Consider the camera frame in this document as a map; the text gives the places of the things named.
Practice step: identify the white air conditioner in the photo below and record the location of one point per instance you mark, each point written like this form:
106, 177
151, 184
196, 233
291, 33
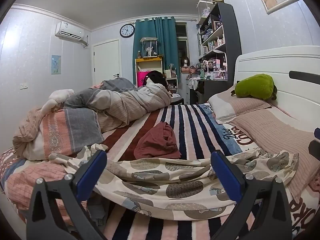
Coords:
70, 32

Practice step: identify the small wall poster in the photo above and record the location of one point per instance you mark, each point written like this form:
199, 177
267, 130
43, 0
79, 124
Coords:
56, 64

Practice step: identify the glass display case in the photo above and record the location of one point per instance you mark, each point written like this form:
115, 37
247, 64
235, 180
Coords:
149, 47

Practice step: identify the cream grey-patterned pants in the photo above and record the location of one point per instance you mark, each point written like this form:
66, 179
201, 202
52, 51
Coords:
160, 180

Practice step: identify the pink white-edged pillow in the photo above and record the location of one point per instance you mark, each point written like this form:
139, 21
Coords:
237, 105

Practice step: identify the mannequin head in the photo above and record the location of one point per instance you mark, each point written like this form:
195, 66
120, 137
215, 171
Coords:
185, 63

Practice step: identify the wall switch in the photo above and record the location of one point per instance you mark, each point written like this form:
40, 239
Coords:
23, 86

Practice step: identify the white door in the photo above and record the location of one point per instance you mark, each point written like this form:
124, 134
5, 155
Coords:
106, 62

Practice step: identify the pink checked quilt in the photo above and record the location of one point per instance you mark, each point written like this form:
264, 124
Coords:
27, 182

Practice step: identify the clear display box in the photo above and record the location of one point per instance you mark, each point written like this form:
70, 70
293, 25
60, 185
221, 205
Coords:
204, 8

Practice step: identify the green plush toy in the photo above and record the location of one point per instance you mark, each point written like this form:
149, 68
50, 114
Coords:
252, 86

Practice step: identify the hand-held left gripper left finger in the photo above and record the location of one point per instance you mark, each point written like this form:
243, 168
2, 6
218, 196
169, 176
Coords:
91, 172

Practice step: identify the pink grey patterned quilt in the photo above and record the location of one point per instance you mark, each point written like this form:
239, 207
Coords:
65, 130

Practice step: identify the striped pink navy blanket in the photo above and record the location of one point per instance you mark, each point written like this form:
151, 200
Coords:
190, 130

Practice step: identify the white bed headboard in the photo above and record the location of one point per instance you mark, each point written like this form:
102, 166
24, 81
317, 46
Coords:
260, 62

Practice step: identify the maroon garment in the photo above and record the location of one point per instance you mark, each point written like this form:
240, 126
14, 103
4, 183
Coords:
157, 142

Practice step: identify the teal curtain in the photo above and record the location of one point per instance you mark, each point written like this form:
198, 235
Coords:
167, 37

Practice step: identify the white trolley cart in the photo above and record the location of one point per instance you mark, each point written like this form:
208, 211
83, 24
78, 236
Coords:
172, 82

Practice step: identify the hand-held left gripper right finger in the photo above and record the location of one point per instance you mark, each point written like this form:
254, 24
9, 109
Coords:
226, 173

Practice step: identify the pink ribbed pillow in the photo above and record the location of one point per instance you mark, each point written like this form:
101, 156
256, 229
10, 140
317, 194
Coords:
277, 132

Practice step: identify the round dark stool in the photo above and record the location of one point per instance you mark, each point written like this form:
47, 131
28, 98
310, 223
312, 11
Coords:
178, 100

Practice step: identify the dark bookshelf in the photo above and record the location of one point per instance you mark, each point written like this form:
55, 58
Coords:
231, 37

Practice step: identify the round wall clock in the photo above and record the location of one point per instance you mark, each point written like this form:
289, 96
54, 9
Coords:
127, 30

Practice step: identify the yellow shelf unit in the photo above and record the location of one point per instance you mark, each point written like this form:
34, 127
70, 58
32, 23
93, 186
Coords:
148, 59

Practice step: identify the beige striped duvet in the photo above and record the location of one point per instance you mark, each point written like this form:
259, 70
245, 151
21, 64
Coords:
130, 102

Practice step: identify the black white plush toy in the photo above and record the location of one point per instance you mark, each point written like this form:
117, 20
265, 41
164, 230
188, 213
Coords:
156, 77

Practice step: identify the pink bag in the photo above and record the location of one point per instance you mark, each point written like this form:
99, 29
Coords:
141, 78

